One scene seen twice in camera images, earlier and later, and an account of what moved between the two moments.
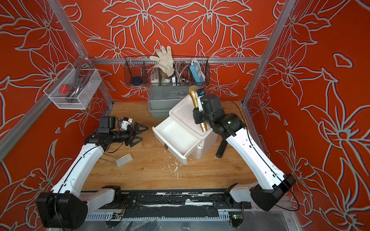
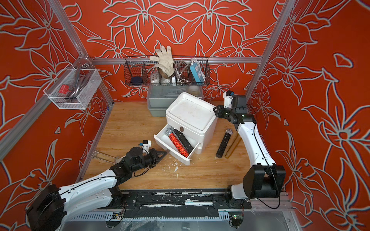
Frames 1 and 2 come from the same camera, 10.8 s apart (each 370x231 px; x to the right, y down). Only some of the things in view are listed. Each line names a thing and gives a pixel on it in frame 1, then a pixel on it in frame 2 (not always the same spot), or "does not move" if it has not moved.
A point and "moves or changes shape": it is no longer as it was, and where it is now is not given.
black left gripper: (131, 135) → (153, 154)
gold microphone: (192, 90) → (233, 146)
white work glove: (165, 63) does not move
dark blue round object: (137, 80) does not move
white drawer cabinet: (179, 133) moves or changes shape
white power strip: (154, 77) does not move
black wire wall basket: (139, 70) does not move
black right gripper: (196, 113) → (219, 111)
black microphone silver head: (221, 149) does not move
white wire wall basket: (73, 89) does not move
